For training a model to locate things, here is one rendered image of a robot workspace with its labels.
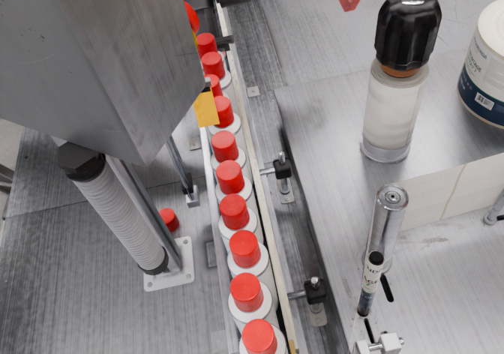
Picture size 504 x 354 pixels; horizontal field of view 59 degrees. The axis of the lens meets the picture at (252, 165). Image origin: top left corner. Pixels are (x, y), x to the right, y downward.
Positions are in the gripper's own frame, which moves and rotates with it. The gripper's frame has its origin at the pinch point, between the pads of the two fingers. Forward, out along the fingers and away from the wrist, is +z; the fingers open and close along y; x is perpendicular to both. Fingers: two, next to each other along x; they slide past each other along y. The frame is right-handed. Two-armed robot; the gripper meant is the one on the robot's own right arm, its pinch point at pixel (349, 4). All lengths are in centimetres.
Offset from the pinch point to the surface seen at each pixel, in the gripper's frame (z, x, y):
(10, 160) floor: 115, 131, 100
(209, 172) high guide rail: 22.5, 23.8, -3.9
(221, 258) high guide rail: 22.4, 23.8, -19.2
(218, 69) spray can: 11.7, 18.5, 7.5
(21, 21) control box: -22.2, 26.0, -24.7
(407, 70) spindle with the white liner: 11.6, -8.0, -2.3
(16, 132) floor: 115, 131, 118
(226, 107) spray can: 10.4, 18.3, -2.4
